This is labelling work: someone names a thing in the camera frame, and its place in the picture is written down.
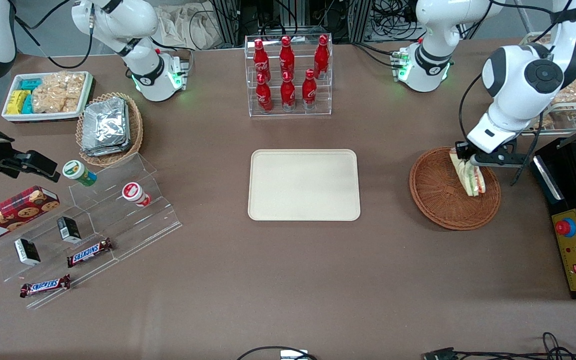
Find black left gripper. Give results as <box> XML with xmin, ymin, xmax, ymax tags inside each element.
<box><xmin>455</xmin><ymin>141</ymin><xmax>529</xmax><ymax>168</ymax></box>

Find plastic triangle sandwich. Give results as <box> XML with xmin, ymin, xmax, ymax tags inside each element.
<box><xmin>449</xmin><ymin>147</ymin><xmax>487</xmax><ymax>197</ymax></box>

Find brown round wicker basket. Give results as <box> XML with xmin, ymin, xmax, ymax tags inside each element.
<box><xmin>409</xmin><ymin>146</ymin><xmax>502</xmax><ymax>231</ymax></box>

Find white rectangular snack tray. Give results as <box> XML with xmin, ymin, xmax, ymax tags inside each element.
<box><xmin>1</xmin><ymin>71</ymin><xmax>94</xmax><ymax>124</ymax></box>

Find light oval wicker basket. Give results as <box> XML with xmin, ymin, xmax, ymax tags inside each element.
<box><xmin>76</xmin><ymin>92</ymin><xmax>144</xmax><ymax>168</ymax></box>

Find cream plastic tray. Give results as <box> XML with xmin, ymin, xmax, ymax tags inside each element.
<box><xmin>248</xmin><ymin>149</ymin><xmax>361</xmax><ymax>222</ymax></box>

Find red tartan cookie box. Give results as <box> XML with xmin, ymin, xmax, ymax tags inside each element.
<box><xmin>0</xmin><ymin>185</ymin><xmax>61</xmax><ymax>247</ymax></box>

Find green lidded yogurt cup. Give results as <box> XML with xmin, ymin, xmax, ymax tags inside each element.
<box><xmin>62</xmin><ymin>159</ymin><xmax>97</xmax><ymax>188</ymax></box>

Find yellow snack packet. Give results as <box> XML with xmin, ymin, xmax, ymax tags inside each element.
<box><xmin>6</xmin><ymin>90</ymin><xmax>30</xmax><ymax>115</ymax></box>

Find clear bag of crackers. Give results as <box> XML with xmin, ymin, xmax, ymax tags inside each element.
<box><xmin>42</xmin><ymin>71</ymin><xmax>86</xmax><ymax>96</ymax></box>
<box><xmin>31</xmin><ymin>90</ymin><xmax>84</xmax><ymax>114</ymax></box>

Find small black carton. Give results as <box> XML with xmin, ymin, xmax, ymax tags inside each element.
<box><xmin>57</xmin><ymin>216</ymin><xmax>82</xmax><ymax>244</ymax></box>
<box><xmin>14</xmin><ymin>238</ymin><xmax>41</xmax><ymax>266</ymax></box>

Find foil wrapped packet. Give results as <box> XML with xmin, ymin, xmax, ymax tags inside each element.
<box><xmin>81</xmin><ymin>97</ymin><xmax>131</xmax><ymax>151</ymax></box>
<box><xmin>82</xmin><ymin>142</ymin><xmax>131</xmax><ymax>158</ymax></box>

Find clear acrylic stepped display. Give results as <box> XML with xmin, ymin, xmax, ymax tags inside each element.
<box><xmin>0</xmin><ymin>152</ymin><xmax>183</xmax><ymax>311</ymax></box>

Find Snickers chocolate bar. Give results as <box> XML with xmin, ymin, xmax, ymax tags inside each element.
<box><xmin>19</xmin><ymin>274</ymin><xmax>72</xmax><ymax>299</ymax></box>
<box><xmin>66</xmin><ymin>238</ymin><xmax>114</xmax><ymax>269</ymax></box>

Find red lidded yogurt cup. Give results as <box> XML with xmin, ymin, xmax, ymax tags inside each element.
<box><xmin>121</xmin><ymin>182</ymin><xmax>152</xmax><ymax>208</ymax></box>

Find black machine with yellow panel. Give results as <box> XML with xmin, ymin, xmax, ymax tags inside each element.
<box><xmin>530</xmin><ymin>137</ymin><xmax>576</xmax><ymax>301</ymax></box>

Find clear acrylic bottle rack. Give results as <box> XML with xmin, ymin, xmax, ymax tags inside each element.
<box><xmin>244</xmin><ymin>34</ymin><xmax>334</xmax><ymax>118</ymax></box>

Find red cola bottle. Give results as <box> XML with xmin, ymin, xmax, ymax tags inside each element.
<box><xmin>314</xmin><ymin>35</ymin><xmax>330</xmax><ymax>80</ymax></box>
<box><xmin>302</xmin><ymin>69</ymin><xmax>318</xmax><ymax>110</ymax></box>
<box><xmin>279</xmin><ymin>36</ymin><xmax>296</xmax><ymax>81</ymax></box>
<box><xmin>256</xmin><ymin>72</ymin><xmax>273</xmax><ymax>114</ymax></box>
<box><xmin>253</xmin><ymin>38</ymin><xmax>271</xmax><ymax>83</ymax></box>
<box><xmin>280</xmin><ymin>71</ymin><xmax>297</xmax><ymax>112</ymax></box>

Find crumpled white plastic sheet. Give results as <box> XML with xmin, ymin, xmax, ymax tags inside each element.
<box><xmin>155</xmin><ymin>2</ymin><xmax>224</xmax><ymax>51</ymax></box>

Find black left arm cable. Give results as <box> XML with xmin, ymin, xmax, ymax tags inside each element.
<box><xmin>459</xmin><ymin>74</ymin><xmax>485</xmax><ymax>146</ymax></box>

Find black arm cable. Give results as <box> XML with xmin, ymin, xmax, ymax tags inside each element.
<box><xmin>459</xmin><ymin>74</ymin><xmax>485</xmax><ymax>146</ymax></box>
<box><xmin>14</xmin><ymin>0</ymin><xmax>94</xmax><ymax>70</ymax></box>

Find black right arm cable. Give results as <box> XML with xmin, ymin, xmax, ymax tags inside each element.
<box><xmin>14</xmin><ymin>0</ymin><xmax>94</xmax><ymax>70</ymax></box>

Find black background cable bundle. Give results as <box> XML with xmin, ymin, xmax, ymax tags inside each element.
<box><xmin>370</xmin><ymin>0</ymin><xmax>421</xmax><ymax>41</ymax></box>

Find black cable connector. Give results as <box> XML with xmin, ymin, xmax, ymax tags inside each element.
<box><xmin>424</xmin><ymin>347</ymin><xmax>456</xmax><ymax>360</ymax></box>

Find black tangled table cables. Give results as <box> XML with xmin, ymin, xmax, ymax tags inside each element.
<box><xmin>455</xmin><ymin>332</ymin><xmax>576</xmax><ymax>360</ymax></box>

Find black looped table cable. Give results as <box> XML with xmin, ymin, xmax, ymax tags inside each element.
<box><xmin>237</xmin><ymin>345</ymin><xmax>318</xmax><ymax>360</ymax></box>

